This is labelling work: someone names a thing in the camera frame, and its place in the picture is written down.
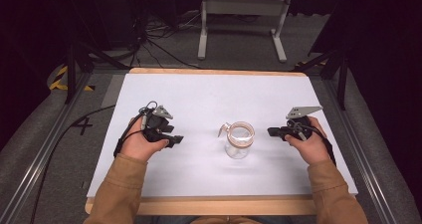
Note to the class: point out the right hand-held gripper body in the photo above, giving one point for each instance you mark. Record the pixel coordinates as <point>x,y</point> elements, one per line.
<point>300,127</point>

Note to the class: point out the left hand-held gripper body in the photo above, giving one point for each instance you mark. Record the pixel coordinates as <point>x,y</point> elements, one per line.
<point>153,122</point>

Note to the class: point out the person's right hand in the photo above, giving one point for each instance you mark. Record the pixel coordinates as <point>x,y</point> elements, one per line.
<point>313,149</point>

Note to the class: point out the person's left hand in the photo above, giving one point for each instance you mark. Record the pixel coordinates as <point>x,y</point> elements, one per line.
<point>137,147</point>

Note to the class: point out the white table cover sheet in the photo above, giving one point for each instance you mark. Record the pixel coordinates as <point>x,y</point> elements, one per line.
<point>205,98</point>

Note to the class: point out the black tripod stand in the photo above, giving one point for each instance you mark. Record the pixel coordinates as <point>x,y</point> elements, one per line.
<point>342,74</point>
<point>71,71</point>

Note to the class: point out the black floor tape mark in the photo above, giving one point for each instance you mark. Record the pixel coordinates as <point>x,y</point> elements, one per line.
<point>83,126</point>

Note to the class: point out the wooden table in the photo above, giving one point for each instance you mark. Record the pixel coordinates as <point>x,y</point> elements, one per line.
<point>215,205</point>

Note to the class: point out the yellow black floor tape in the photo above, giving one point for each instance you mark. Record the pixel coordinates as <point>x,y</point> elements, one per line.
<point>58,81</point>

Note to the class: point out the white metal stand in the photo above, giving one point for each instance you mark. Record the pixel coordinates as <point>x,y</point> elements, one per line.
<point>244,6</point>

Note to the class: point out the aluminium floor rail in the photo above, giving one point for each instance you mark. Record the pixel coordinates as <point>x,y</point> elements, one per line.
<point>361,157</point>
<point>40,157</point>

